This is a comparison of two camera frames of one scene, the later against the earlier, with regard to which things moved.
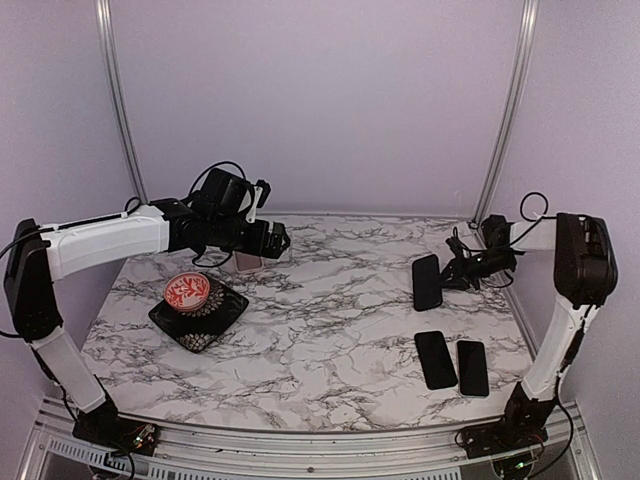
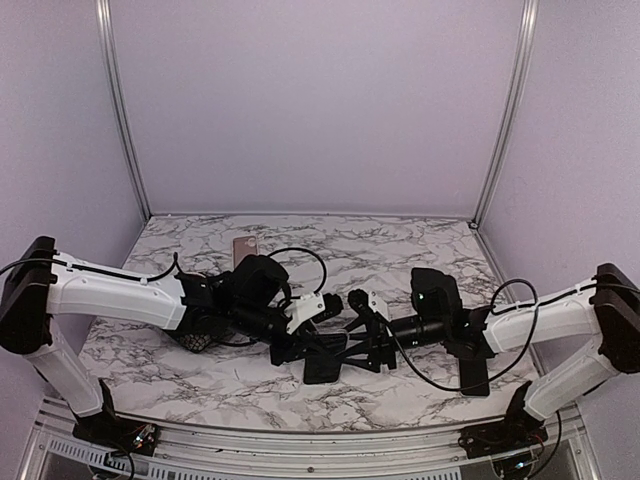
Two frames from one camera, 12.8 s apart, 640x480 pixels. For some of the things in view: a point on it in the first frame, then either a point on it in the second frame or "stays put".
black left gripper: (259, 247) -> (292, 351)
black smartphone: (473, 377) stays put
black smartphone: (435, 359) -> (322, 366)
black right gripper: (460, 278) -> (379, 349)
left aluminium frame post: (105, 19) stays put
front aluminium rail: (190, 454) stays put
